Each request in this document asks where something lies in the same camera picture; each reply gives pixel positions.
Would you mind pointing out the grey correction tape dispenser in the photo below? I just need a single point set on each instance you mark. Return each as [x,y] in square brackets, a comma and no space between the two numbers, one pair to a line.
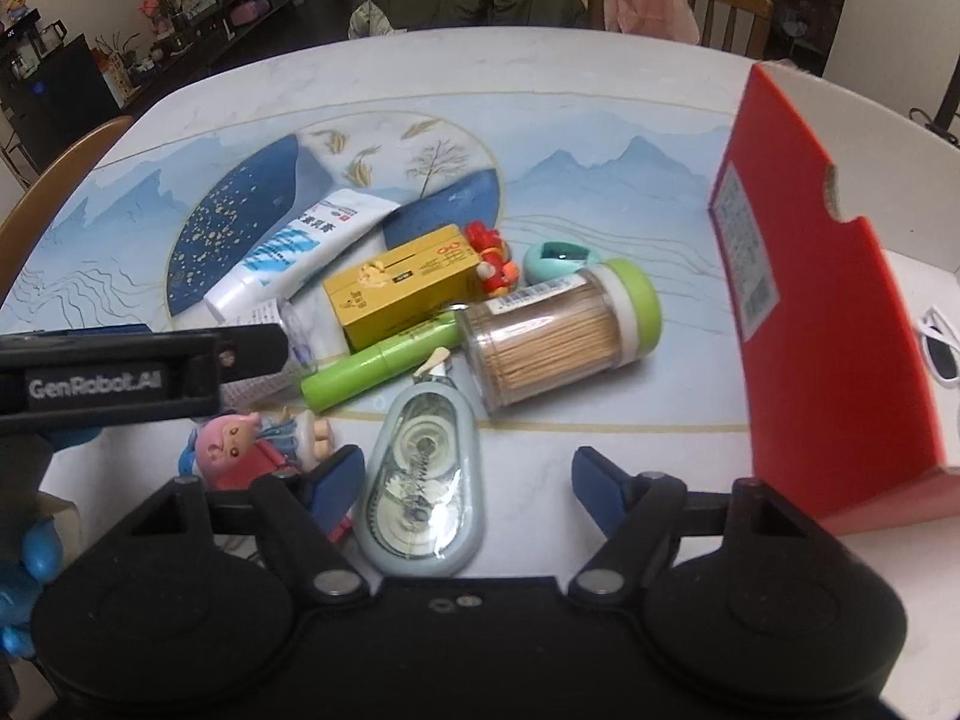
[420,480]

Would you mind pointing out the person's left hand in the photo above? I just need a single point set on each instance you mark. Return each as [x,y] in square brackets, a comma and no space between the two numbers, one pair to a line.
[34,551]

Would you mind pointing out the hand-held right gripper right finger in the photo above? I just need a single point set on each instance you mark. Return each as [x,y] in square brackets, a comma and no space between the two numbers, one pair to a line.
[598,481]

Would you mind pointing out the small clear plastic bottle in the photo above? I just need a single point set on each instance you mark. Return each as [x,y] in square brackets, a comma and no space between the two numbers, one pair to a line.
[300,345]

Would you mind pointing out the black cabinet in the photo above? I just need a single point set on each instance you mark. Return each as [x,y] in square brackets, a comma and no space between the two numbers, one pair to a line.
[52,82]

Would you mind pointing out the wooden chair with curved back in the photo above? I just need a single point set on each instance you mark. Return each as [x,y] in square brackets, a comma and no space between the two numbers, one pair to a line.
[52,172]

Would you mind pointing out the pink bag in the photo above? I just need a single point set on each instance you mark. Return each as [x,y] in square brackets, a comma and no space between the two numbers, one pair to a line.
[247,11]

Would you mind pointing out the yellow cardboard box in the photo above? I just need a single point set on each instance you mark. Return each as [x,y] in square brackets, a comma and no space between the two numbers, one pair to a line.
[405,285]

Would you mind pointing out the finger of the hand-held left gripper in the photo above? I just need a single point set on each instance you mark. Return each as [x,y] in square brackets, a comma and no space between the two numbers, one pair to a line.
[251,356]

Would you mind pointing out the toothpick jar with green lid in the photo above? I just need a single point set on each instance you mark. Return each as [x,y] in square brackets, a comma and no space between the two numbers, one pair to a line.
[555,337]

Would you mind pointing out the red cardboard box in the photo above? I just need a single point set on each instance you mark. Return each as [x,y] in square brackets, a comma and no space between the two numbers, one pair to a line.
[817,315]

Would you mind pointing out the white patterned cloth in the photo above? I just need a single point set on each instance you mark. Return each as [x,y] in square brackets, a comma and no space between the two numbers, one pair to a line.
[375,19]

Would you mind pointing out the pink pig figurine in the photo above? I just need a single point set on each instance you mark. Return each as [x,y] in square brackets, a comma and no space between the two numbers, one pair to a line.
[240,454]

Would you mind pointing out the teal pencil sharpener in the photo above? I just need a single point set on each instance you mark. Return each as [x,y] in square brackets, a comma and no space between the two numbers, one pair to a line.
[559,259]

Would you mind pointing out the white sunglasses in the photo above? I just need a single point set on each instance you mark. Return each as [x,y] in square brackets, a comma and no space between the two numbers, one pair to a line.
[941,352]

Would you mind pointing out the white blue toothpaste tube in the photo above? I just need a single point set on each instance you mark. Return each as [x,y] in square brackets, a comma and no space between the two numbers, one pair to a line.
[300,247]

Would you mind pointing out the green tube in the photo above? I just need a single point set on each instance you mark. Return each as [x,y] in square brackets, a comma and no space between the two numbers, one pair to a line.
[367,371]

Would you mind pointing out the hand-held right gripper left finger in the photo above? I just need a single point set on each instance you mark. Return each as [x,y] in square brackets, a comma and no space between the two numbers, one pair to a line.
[339,486]

